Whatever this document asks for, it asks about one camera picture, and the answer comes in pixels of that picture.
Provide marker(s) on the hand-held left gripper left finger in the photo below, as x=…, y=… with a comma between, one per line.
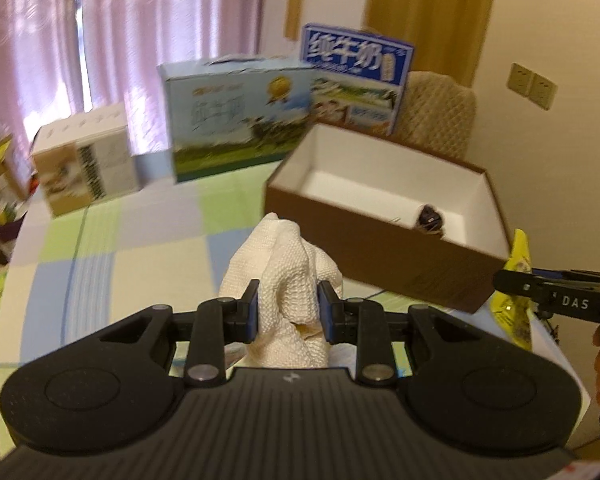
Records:
x=252, y=312

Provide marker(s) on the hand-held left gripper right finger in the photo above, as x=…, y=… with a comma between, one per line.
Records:
x=325, y=316

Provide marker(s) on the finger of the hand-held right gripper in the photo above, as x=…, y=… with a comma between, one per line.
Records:
x=522, y=285

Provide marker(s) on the yellow snack packet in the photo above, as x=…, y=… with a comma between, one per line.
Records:
x=517, y=255

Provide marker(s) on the white cloth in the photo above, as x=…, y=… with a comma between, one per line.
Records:
x=285, y=260

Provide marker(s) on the brown cardboard box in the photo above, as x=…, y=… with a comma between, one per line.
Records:
x=380, y=260

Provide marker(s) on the dark scrunchie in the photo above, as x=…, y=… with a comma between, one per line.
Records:
x=430, y=217

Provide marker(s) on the chair with quilted cover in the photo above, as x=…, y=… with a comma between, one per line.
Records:
x=440, y=110

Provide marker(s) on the light blue milk carton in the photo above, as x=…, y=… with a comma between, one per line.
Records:
x=220, y=120

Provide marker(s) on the white appliance box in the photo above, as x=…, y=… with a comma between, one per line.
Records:
x=80, y=160

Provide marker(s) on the dark blue milk carton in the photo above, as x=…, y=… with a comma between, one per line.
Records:
x=350, y=60

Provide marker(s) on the open carton with clutter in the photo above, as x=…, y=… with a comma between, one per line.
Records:
x=0, y=175

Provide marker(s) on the pink curtain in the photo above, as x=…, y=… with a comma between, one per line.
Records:
x=130, y=35

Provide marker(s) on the beige wall socket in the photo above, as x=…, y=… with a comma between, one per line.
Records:
x=520, y=79
x=542, y=91

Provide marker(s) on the wooden wall strip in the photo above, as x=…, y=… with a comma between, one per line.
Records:
x=295, y=10

